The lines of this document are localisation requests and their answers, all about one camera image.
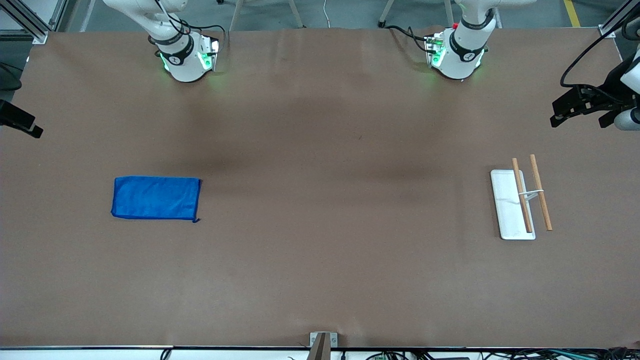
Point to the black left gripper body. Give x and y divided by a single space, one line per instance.
608 91

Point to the blue microfibre towel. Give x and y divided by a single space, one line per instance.
156 198

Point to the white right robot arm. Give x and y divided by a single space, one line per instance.
185 62

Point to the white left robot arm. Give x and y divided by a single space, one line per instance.
460 57

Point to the white rack with wooden rods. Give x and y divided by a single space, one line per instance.
510 205

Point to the grey stand legs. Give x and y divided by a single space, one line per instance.
386 12
237 12

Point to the aluminium frame post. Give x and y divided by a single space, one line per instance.
616 22
27 22

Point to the grey metal camera mount bracket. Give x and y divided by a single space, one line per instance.
322 345

